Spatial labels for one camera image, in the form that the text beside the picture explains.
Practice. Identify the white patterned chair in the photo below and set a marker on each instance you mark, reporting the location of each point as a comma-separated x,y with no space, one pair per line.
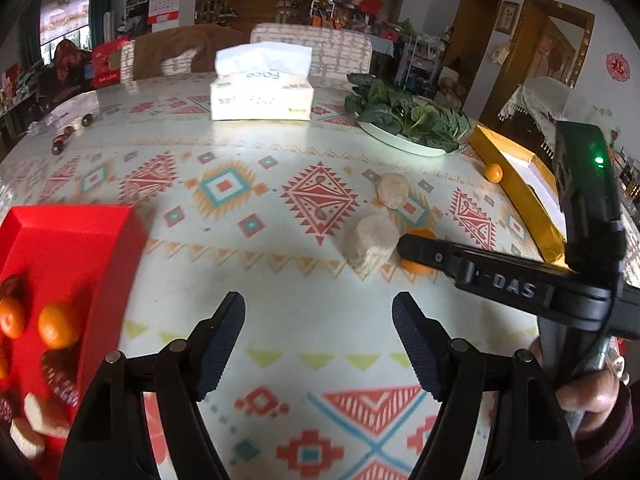
336,53

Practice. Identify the red cardboard box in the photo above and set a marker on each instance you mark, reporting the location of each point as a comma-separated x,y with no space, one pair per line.
74,265

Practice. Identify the dark red jujube large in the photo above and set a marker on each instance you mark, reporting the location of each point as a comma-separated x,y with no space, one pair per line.
10,286

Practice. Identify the brown wooden chair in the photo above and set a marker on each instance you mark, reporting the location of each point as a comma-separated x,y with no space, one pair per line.
185,49

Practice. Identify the orange tangerine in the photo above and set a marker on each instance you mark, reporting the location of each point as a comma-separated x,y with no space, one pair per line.
412,264
57,327
493,173
12,317

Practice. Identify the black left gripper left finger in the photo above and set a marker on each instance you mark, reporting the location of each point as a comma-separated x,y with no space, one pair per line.
110,438

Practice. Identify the white tissue box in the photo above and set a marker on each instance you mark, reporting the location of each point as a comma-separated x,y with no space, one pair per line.
262,81

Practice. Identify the green leafy vegetables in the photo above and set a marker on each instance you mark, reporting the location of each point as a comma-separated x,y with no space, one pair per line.
396,111

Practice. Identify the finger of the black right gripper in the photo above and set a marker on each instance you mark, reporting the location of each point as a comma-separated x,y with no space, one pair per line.
451,258

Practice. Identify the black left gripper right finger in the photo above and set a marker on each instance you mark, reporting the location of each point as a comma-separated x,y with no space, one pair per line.
528,438

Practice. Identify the right hand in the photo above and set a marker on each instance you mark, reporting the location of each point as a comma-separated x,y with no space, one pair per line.
595,394

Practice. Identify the white plate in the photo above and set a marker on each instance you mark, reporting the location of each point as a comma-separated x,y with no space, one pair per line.
399,142

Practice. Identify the beige yam chunk back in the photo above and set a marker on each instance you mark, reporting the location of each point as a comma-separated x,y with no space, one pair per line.
392,190

